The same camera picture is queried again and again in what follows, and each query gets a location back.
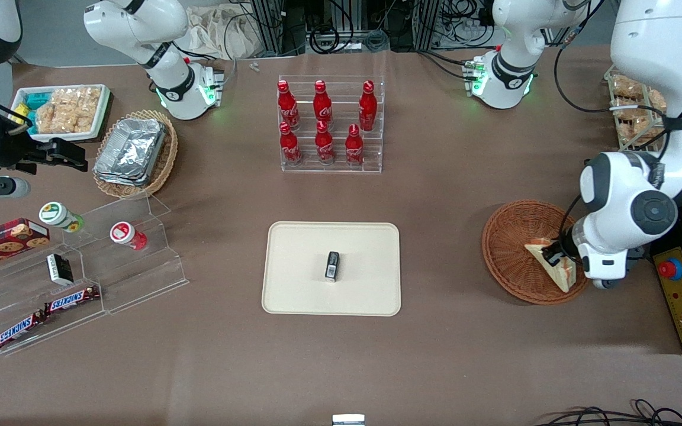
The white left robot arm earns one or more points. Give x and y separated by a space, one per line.
655 59

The cream plastic serving tray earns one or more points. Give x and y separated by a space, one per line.
299 266

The bagged fried snack pack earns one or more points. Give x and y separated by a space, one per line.
637 112
626 87
646 135

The aluminium frame post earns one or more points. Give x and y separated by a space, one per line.
428 23
267 26

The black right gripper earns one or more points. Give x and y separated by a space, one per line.
10 148

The yellow snack packet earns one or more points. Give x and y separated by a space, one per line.
20 113

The green sunflower yoghurt cup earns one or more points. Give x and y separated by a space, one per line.
57 215

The black box white label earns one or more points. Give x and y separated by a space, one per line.
60 269

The red cola bottle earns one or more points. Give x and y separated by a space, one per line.
287 103
289 148
322 103
324 147
367 106
354 149

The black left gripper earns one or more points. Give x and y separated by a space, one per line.
561 249

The red strawberry yoghurt cup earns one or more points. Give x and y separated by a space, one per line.
123 232

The triangular sandwich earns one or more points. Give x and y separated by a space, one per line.
560 275

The beige cloth bag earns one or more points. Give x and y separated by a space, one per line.
216 32

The small black barcode box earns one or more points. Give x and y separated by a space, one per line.
332 266

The clear acrylic bottle rack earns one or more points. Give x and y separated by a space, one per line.
335 168

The stacked aluminium foil trays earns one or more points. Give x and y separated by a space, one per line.
131 151

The teal snack packet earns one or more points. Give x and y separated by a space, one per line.
36 99
31 128

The snickers chocolate bar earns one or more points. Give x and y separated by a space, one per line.
20 330
71 300

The oval light wicker basket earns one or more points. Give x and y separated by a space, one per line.
166 160

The round brown wicker basket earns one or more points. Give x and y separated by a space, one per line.
507 254

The bagged rice cracker pack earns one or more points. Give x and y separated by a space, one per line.
47 118
68 112
89 106

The white rectangular snack tray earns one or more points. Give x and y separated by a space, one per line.
57 138

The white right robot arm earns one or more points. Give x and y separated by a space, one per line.
169 35

